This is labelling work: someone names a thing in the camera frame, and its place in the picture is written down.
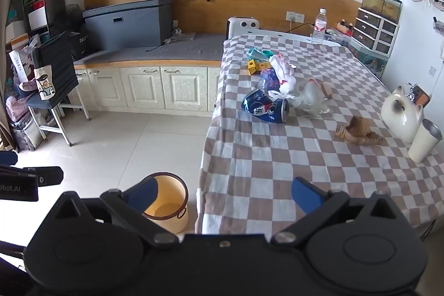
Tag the clear water bottle red label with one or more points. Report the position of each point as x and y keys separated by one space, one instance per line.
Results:
x=319 y=27

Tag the cartoon print tote bag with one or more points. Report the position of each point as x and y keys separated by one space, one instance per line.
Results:
x=45 y=82

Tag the brown white checkered tablecloth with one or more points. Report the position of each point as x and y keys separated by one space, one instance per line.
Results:
x=312 y=157

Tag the white wall switch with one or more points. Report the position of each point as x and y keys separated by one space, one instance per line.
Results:
x=433 y=71

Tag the yellow bin with dark rim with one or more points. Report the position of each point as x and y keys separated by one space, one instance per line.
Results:
x=166 y=209

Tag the white drawer unit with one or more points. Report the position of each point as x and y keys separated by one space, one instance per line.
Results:
x=376 y=32

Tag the grey storage box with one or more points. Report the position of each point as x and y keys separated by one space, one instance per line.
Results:
x=128 y=25

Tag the brown paper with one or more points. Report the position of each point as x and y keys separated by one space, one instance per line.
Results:
x=359 y=133

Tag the white cabinet row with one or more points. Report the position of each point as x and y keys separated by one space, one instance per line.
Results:
x=149 y=86

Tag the white paper bag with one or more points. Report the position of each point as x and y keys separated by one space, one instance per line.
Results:
x=20 y=62

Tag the black printed box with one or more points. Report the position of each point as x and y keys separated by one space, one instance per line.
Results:
x=78 y=44

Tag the pink clothes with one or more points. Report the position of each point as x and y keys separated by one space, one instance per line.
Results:
x=14 y=108

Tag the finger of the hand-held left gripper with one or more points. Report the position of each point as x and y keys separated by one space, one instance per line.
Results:
x=48 y=176
x=7 y=158

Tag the brown box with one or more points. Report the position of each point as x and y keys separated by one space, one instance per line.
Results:
x=424 y=95

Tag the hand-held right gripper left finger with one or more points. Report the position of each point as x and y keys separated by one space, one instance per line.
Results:
x=144 y=193

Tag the crushed blue drink can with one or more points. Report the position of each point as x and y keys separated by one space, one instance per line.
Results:
x=263 y=107

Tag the white cup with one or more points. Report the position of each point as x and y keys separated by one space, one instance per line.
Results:
x=425 y=141

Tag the white plastic bag red print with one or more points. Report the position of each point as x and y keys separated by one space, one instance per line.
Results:
x=282 y=74

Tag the purple plastic wrapper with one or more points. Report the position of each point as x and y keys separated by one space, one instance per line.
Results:
x=269 y=81

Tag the glass fish tank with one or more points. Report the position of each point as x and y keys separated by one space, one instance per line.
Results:
x=381 y=3

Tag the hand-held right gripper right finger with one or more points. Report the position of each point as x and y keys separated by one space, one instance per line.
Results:
x=307 y=193

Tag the white wall socket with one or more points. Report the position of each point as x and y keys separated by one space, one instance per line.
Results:
x=295 y=16

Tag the light blue plastic wrapper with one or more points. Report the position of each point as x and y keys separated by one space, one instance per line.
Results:
x=253 y=54

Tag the metal faucet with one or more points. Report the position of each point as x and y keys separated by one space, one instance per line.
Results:
x=412 y=91

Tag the clear plastic bag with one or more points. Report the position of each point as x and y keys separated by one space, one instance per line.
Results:
x=310 y=98

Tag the black fabric bag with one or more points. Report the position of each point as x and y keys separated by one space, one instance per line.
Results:
x=60 y=63

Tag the teal patterned storage box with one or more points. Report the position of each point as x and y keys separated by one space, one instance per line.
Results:
x=369 y=60

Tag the yellow cardboard box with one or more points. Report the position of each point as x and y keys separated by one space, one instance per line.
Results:
x=258 y=67

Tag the white metal stand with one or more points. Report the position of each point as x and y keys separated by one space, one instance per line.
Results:
x=55 y=122

